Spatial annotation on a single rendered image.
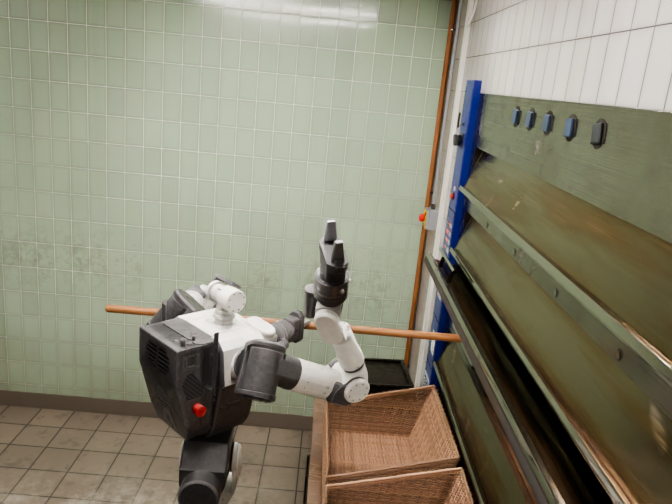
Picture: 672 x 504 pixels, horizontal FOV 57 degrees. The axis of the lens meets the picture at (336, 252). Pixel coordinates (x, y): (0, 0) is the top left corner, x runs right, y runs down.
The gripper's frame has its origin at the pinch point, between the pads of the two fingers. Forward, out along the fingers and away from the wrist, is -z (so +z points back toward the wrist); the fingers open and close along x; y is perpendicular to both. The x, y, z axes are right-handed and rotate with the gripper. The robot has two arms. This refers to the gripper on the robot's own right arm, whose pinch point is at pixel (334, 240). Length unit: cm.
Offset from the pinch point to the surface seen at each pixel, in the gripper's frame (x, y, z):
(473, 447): -10, 50, 86
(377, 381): 59, 41, 134
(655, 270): -47, 46, -24
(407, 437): 35, 49, 146
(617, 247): -33, 50, -18
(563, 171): 1, 57, -14
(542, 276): -9, 54, 11
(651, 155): -32, 49, -39
